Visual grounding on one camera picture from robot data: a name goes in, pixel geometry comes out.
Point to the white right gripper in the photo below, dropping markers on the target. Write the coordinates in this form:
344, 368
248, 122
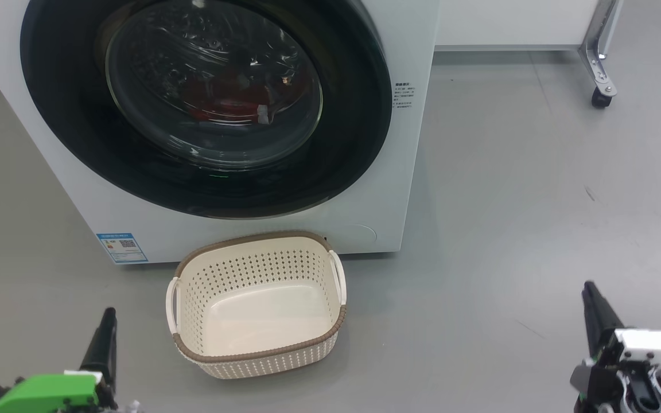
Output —
657, 344

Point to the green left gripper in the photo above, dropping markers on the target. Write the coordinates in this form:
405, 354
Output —
43, 393

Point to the washing machine glass door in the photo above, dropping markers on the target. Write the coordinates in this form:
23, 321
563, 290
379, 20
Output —
78, 143

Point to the red white striped garment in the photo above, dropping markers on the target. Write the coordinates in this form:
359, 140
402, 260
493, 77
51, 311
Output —
218, 106

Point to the white front-load washing machine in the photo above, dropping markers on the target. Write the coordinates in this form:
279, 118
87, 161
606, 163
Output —
78, 229

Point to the cream basket with brown rim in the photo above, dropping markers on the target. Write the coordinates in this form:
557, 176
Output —
261, 310

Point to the blue energy label sticker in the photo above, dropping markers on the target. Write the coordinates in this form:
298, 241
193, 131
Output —
122, 248

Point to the black caster wheel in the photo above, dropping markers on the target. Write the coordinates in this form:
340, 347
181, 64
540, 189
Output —
600, 98

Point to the metal cabinet leg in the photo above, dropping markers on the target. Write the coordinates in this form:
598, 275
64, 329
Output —
597, 51

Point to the black text label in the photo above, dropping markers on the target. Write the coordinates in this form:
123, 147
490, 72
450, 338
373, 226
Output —
404, 95

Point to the white cabinet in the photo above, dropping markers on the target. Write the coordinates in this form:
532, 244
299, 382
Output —
508, 23

